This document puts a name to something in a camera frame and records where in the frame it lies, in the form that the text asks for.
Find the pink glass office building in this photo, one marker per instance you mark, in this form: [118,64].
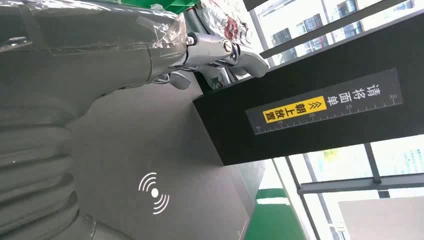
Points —
[285,36]

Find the green plastic crate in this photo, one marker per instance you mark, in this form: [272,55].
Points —
[172,5]

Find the green conveyor belt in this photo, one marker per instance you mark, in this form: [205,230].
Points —
[275,222]

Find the grey parcel with red print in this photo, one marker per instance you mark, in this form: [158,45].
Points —
[232,26]

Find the black inbound scanner machine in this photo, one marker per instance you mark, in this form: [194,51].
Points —
[225,132]

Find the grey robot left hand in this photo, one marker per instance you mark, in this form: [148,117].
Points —
[82,49]

